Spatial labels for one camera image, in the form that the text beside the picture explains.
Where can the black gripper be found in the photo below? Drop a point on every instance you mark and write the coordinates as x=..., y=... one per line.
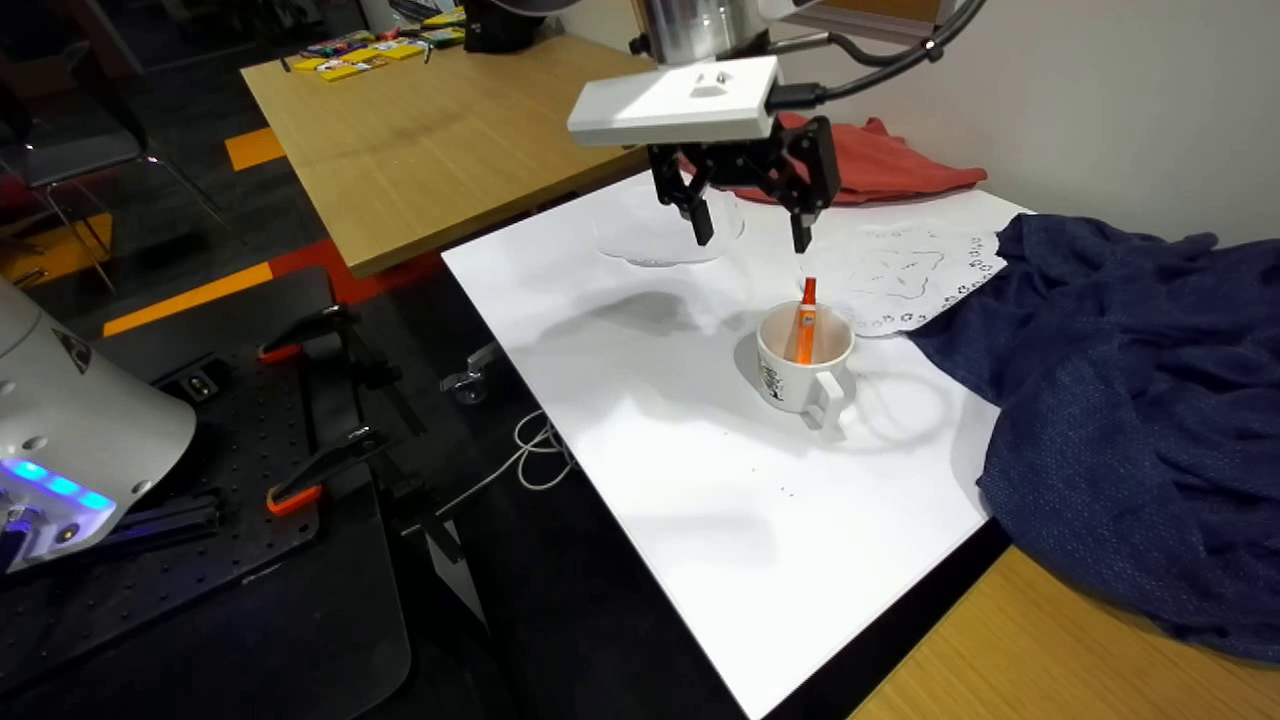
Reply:
x=788, y=165

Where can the orange marker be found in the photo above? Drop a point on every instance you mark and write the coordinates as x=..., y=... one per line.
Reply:
x=807, y=326

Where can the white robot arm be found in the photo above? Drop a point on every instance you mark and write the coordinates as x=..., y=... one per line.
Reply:
x=80, y=437

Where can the round white doily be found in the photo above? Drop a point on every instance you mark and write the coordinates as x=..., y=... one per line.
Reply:
x=635, y=226

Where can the red cloth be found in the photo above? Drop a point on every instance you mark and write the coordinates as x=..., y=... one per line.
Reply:
x=880, y=165

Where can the white lace doily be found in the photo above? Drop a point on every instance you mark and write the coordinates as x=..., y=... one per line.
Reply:
x=902, y=277

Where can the white mug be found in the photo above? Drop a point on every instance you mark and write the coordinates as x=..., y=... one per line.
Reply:
x=818, y=387

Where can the black object on table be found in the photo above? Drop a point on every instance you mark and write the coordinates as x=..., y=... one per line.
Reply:
x=500, y=27

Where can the light wooden side table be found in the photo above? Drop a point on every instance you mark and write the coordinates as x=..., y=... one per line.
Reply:
x=426, y=152

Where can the yellow items on table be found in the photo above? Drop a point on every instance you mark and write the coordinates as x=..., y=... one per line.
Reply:
x=373, y=48

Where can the upper black orange clamp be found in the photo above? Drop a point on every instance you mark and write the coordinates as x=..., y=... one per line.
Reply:
x=289, y=340

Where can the black orange clamp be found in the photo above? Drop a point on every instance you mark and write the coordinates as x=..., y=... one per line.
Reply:
x=304, y=486
x=289, y=340

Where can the dark blue cloth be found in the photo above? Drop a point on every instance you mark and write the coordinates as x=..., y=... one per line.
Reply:
x=1137, y=418

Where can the lower black orange clamp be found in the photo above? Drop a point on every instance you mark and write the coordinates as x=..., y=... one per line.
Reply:
x=304, y=486

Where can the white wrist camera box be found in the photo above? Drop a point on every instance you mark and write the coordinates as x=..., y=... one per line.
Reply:
x=676, y=104

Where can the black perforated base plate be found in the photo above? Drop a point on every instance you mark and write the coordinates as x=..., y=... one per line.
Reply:
x=197, y=601

